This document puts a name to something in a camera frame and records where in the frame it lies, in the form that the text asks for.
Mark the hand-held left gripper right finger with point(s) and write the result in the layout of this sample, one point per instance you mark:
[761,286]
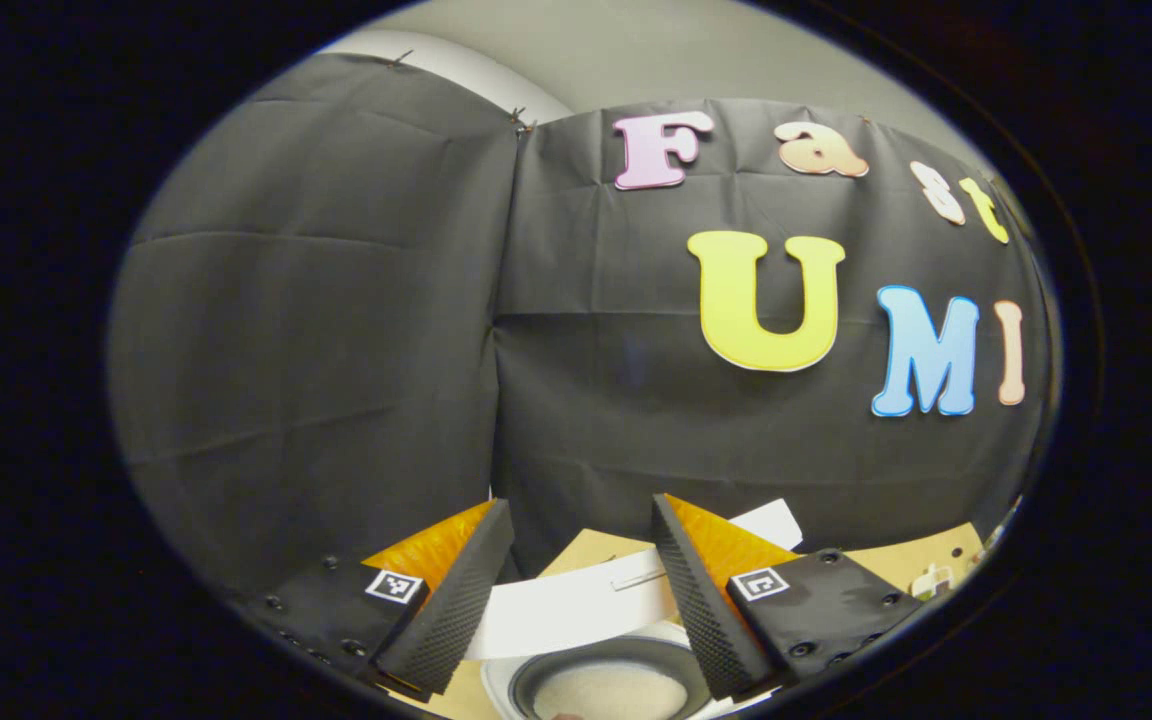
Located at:
[701,610]

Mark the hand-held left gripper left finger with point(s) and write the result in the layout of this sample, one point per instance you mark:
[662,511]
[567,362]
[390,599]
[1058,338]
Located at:
[451,610]

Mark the white rice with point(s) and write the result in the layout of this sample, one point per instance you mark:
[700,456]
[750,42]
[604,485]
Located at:
[611,693]

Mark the white rice cooker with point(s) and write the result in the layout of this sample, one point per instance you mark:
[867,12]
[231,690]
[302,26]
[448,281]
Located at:
[576,610]

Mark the white divided dish of grains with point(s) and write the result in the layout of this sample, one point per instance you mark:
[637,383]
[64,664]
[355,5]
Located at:
[929,583]

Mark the black backdrop cloth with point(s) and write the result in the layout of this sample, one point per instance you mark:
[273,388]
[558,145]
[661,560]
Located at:
[336,300]

